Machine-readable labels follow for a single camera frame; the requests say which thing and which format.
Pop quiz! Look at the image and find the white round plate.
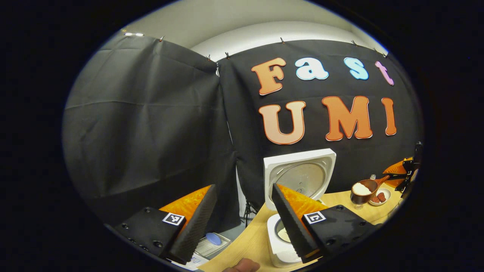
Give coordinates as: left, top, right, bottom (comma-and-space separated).
369, 188, 392, 206

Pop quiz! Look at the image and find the black backdrop cloth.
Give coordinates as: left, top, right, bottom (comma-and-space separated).
62, 32, 425, 231

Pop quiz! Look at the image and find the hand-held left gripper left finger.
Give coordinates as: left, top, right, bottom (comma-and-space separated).
104, 184, 219, 265

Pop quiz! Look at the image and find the row of black cloth clips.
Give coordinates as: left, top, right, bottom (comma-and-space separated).
159, 37, 389, 61

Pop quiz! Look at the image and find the white paper sheet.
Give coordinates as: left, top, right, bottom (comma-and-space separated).
181, 255, 208, 270

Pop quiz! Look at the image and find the white rice cooker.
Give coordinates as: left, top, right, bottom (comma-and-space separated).
264, 148, 337, 268

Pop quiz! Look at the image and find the metal tray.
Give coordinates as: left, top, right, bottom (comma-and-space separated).
195, 232, 231, 259

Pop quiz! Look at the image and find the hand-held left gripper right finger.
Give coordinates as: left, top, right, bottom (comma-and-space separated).
271, 182, 383, 264

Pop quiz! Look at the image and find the black tripod stand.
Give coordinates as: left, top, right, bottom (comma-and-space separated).
242, 200, 254, 227

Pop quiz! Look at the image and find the wooden spoon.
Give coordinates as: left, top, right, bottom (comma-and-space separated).
350, 175, 391, 205

